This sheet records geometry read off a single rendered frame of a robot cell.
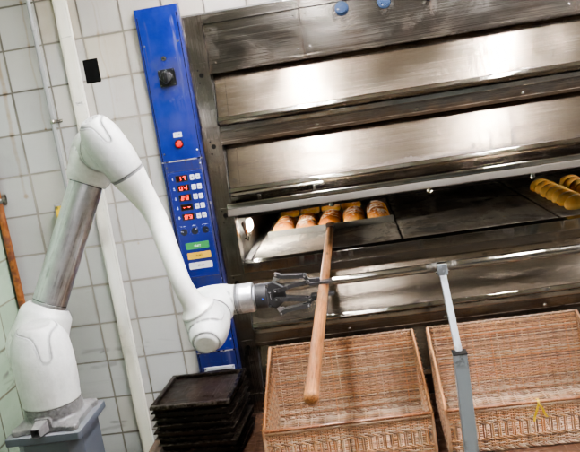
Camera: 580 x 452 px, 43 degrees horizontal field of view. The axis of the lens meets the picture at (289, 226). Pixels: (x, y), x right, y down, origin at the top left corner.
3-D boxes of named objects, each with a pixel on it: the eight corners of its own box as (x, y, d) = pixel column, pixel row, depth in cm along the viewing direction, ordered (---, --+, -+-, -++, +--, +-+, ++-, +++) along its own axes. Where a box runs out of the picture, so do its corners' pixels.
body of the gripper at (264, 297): (255, 280, 222) (284, 275, 221) (259, 306, 224) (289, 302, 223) (251, 286, 215) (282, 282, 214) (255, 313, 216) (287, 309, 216)
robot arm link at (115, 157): (151, 160, 202) (138, 159, 215) (112, 104, 197) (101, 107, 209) (112, 186, 198) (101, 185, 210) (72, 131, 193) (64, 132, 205)
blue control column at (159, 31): (277, 374, 483) (222, 45, 447) (301, 371, 481) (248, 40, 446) (233, 554, 294) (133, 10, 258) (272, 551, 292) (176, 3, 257)
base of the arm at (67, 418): (3, 445, 187) (-2, 425, 186) (38, 408, 209) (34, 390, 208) (71, 438, 185) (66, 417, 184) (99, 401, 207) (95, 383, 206)
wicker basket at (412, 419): (278, 412, 282) (266, 345, 278) (423, 395, 277) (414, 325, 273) (266, 477, 235) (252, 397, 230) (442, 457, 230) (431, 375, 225)
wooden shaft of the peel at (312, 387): (319, 406, 139) (317, 392, 138) (304, 408, 139) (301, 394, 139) (333, 232, 307) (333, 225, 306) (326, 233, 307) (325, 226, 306)
